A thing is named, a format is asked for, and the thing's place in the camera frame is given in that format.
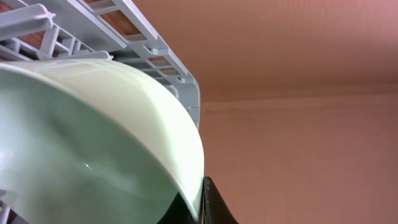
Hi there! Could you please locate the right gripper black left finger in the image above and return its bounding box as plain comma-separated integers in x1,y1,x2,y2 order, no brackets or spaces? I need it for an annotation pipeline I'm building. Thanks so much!
157,193,199,224

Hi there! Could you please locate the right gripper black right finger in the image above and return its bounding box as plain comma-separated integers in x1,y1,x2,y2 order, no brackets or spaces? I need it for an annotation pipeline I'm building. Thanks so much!
203,177,238,224

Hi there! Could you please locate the green bowl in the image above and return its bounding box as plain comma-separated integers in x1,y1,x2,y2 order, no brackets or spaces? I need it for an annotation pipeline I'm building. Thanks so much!
1,59,204,223

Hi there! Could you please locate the grey dishwasher rack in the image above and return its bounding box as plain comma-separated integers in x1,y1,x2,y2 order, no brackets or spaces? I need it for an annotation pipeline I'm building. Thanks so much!
1,1,200,223

